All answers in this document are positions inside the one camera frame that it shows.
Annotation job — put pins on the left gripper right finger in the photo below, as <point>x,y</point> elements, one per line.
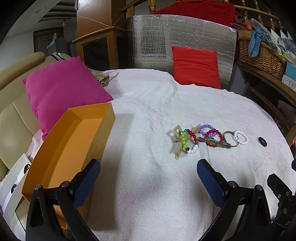
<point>213,181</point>

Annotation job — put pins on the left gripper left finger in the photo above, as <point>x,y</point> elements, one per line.
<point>84,182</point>

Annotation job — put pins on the metal link watch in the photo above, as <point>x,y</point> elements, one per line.
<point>210,141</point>

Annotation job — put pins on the orange cardboard box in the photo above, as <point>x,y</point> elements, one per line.
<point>80,135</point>

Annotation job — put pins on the beige hair claw clip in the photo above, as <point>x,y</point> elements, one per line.
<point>186,139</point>

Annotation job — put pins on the white jewelry tray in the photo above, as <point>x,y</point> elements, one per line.
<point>14,207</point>

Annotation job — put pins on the white bed blanket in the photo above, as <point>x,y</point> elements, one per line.
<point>143,192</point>

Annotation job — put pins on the magenta pillow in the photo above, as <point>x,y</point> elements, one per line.
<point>59,86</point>

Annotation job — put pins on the patterned fabric piece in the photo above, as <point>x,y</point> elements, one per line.
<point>104,77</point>

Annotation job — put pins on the wooden side shelf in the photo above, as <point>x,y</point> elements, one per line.
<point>272,95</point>

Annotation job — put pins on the small red pillow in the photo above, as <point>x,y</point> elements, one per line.
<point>196,66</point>

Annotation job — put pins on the wicker basket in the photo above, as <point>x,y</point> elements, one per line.
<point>266,60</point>

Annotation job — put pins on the wooden cabinet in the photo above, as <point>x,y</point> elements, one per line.
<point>101,25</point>

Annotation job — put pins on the blue cloth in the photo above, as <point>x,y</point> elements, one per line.
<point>257,36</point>

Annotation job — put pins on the silver foil insulation panel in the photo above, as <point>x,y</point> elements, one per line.
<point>151,38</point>

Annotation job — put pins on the large red cushion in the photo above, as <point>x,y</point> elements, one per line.
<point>218,12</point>

